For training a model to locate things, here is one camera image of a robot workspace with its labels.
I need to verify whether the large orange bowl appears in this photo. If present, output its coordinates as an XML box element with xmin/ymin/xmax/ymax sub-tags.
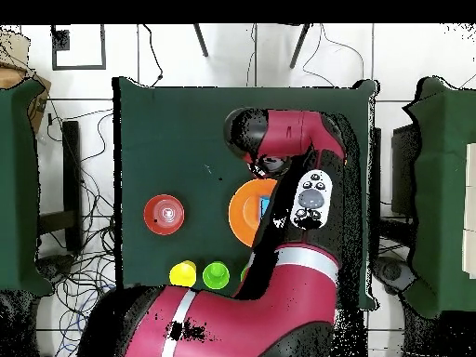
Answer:
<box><xmin>228</xmin><ymin>178</ymin><xmax>279</xmax><ymax>248</ymax></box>

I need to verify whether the grey black device base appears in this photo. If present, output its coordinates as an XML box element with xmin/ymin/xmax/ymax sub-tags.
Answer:
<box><xmin>372</xmin><ymin>256</ymin><xmax>417</xmax><ymax>297</ymax></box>
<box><xmin>36</xmin><ymin>254</ymin><xmax>77</xmax><ymax>284</ymax></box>

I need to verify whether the dark tripod leg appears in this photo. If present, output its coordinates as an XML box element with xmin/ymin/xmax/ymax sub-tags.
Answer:
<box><xmin>192</xmin><ymin>23</ymin><xmax>210</xmax><ymax>58</ymax></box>
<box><xmin>289</xmin><ymin>23</ymin><xmax>312</xmax><ymax>71</ymax></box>

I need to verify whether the yellow cup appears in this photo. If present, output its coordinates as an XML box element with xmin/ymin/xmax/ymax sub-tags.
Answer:
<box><xmin>168</xmin><ymin>259</ymin><xmax>198</xmax><ymax>288</ymax></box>

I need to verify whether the red bowl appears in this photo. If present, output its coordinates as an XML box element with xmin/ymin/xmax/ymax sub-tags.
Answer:
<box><xmin>143</xmin><ymin>193</ymin><xmax>186</xmax><ymax>236</ymax></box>

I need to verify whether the thin black cable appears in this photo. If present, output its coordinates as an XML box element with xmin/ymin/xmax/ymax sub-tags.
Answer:
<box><xmin>301</xmin><ymin>23</ymin><xmax>365</xmax><ymax>89</ymax></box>
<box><xmin>141</xmin><ymin>23</ymin><xmax>165</xmax><ymax>88</ymax></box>

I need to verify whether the cardboard box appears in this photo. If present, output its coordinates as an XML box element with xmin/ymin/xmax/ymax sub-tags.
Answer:
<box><xmin>0</xmin><ymin>62</ymin><xmax>52</xmax><ymax>135</ymax></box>

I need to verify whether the tangle of floor cables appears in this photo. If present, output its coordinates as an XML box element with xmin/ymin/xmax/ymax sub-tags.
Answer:
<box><xmin>36</xmin><ymin>107</ymin><xmax>124</xmax><ymax>357</ymax></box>

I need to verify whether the dark green tablecloth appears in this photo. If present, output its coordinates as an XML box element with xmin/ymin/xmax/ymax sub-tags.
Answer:
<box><xmin>112</xmin><ymin>76</ymin><xmax>380</xmax><ymax>312</ymax></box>

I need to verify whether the black floor stand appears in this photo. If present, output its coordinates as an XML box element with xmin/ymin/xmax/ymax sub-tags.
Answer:
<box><xmin>36</xmin><ymin>120</ymin><xmax>84</xmax><ymax>254</ymax></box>
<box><xmin>369</xmin><ymin>127</ymin><xmax>414</xmax><ymax>258</ymax></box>

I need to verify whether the black box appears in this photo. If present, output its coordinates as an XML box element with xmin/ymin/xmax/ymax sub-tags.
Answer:
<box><xmin>390</xmin><ymin>124</ymin><xmax>419</xmax><ymax>217</ymax></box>

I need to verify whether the green cloth side table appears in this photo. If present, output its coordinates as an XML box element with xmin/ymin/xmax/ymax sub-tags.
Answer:
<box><xmin>402</xmin><ymin>76</ymin><xmax>476</xmax><ymax>319</ymax></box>
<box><xmin>0</xmin><ymin>79</ymin><xmax>55</xmax><ymax>297</ymax></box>

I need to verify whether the black square frame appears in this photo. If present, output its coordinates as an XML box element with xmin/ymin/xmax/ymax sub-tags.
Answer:
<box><xmin>50</xmin><ymin>23</ymin><xmax>107</xmax><ymax>71</ymax></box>

